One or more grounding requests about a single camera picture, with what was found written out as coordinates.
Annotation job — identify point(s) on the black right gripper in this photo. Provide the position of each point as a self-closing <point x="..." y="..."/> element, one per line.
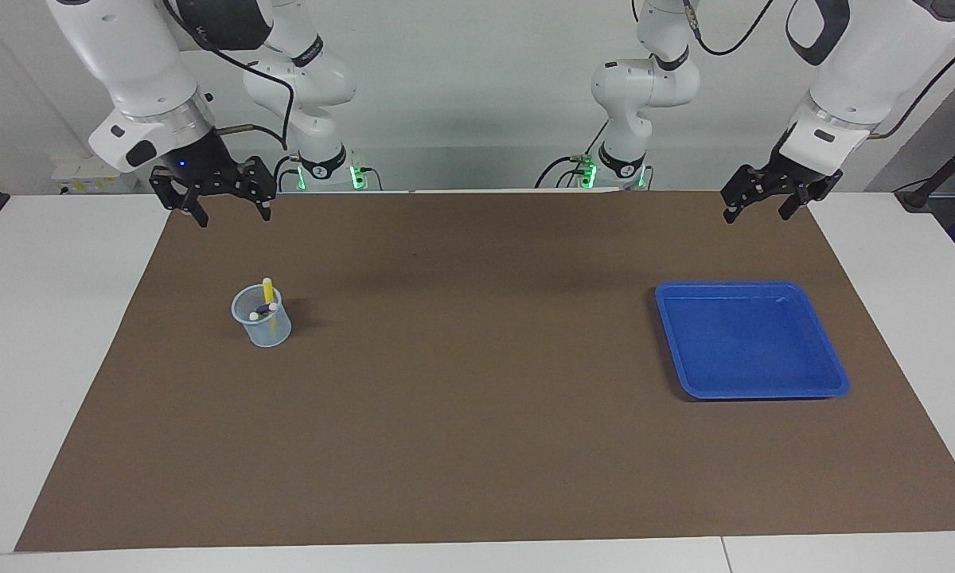
<point x="203" y="167"/>

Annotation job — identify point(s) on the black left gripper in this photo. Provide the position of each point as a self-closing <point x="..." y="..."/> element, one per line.
<point x="788" y="169"/>

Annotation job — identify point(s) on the yellow pen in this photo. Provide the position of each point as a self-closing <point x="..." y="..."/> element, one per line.
<point x="268" y="290"/>

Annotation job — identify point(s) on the purple pen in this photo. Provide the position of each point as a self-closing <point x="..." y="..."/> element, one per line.
<point x="267" y="309"/>

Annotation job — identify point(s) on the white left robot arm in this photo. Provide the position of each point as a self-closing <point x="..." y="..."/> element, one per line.
<point x="867" y="56"/>

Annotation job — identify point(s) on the translucent plastic cup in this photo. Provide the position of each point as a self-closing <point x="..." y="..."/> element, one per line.
<point x="270" y="333"/>

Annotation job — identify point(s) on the blue plastic tray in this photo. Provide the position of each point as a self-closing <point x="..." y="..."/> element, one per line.
<point x="752" y="342"/>

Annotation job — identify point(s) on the black stand pole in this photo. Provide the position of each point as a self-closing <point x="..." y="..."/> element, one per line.
<point x="947" y="171"/>

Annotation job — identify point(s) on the brown table mat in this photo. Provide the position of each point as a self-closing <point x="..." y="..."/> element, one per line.
<point x="477" y="398"/>

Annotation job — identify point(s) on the white wall box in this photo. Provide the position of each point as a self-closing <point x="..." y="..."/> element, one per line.
<point x="76" y="179"/>

